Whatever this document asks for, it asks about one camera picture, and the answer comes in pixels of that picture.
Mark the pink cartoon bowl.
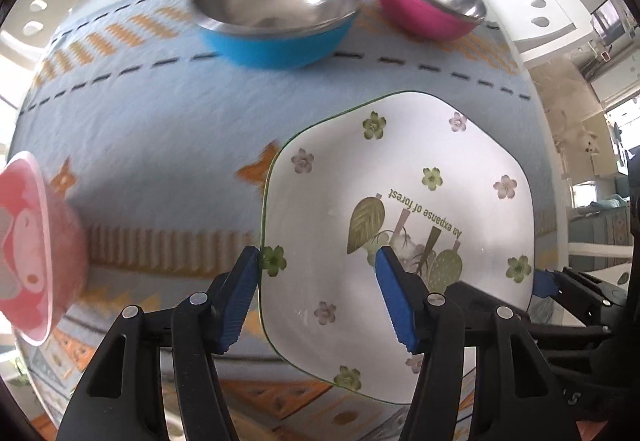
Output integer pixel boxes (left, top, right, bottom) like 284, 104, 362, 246
0, 151, 91, 347

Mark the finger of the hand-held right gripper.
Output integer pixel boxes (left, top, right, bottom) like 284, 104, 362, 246
531, 267, 628, 309
444, 281, 613, 341

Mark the blue patterned sofa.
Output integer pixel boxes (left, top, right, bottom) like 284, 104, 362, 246
570, 195, 636, 247

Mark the blue patterned woven table mat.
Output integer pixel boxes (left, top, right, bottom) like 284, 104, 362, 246
7, 0, 546, 441

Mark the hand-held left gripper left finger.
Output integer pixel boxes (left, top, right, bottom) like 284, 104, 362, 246
55, 246, 261, 441

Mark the white hexagonal tree-print plate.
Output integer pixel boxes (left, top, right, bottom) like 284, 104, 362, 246
257, 91, 536, 404

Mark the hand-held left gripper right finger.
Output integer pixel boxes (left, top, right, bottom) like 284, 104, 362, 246
375, 246, 583, 441

